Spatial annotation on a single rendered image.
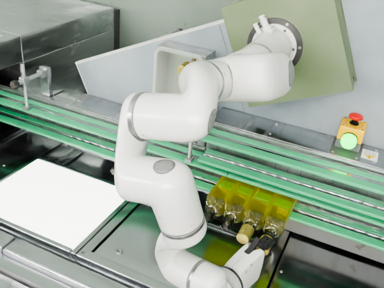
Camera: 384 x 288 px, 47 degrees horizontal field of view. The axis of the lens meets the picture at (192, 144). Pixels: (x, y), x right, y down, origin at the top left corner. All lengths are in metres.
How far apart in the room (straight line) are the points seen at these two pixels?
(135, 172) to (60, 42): 1.38
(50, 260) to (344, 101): 0.94
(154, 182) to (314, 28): 0.68
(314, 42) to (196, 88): 0.58
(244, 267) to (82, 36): 1.47
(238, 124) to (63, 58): 1.01
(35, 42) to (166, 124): 1.28
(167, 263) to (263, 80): 0.42
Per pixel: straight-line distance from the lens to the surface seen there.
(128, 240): 1.31
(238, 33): 1.29
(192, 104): 0.71
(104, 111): 1.60
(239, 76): 0.86
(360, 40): 1.32
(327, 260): 1.43
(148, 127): 0.75
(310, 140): 1.35
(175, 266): 0.94
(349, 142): 1.30
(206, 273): 0.90
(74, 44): 2.15
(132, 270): 1.22
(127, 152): 0.78
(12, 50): 1.87
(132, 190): 0.75
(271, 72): 0.86
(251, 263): 1.04
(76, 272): 1.24
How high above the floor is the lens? 2.03
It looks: 54 degrees down
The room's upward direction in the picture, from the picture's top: 135 degrees counter-clockwise
